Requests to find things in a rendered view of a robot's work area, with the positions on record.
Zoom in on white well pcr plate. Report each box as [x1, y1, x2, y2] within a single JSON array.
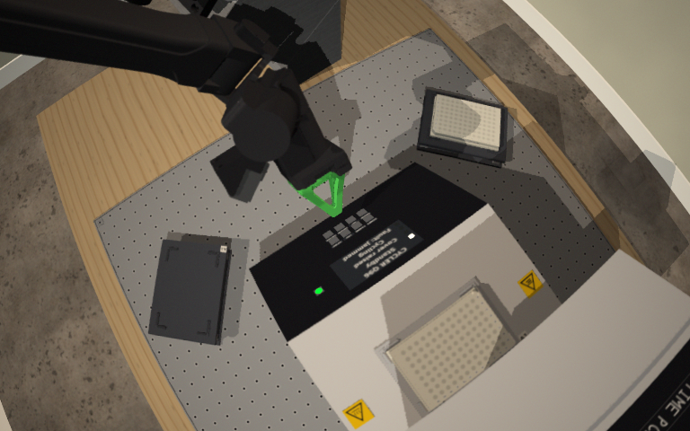
[[385, 288, 516, 411]]

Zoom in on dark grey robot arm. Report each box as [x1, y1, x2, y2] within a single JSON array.
[[0, 0, 315, 203]]

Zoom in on cream well plate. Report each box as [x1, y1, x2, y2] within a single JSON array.
[[429, 94, 500, 152]]

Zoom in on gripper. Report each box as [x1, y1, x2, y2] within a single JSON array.
[[278, 107, 352, 217]]

